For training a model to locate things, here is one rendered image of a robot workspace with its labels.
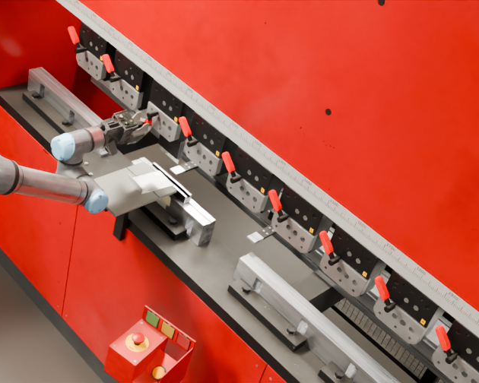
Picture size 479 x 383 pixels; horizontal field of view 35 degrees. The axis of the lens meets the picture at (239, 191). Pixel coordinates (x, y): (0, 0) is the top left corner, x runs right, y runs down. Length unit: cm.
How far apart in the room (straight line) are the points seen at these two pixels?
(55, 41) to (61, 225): 76
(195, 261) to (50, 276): 91
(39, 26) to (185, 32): 95
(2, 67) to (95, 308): 101
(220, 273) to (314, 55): 86
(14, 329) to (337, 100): 192
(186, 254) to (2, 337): 110
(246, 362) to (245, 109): 80
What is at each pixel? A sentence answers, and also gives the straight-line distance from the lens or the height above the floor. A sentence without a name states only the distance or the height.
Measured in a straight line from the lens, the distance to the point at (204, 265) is 251.
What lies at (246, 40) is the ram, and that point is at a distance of 214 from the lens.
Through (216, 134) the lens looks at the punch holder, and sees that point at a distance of 231.
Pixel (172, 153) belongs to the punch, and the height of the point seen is 111.
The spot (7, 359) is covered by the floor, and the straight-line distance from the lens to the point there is 328.
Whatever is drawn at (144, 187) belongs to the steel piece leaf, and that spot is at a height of 100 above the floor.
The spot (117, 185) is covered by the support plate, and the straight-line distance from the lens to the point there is 254.
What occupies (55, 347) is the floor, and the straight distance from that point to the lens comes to 333.
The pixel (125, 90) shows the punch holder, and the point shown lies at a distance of 260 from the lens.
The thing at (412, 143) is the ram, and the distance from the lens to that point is 187.
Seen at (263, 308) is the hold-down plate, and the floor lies 90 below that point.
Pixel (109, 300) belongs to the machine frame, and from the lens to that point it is 292.
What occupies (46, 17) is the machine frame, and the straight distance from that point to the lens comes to 313.
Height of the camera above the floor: 258
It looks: 37 degrees down
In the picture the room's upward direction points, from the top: 17 degrees clockwise
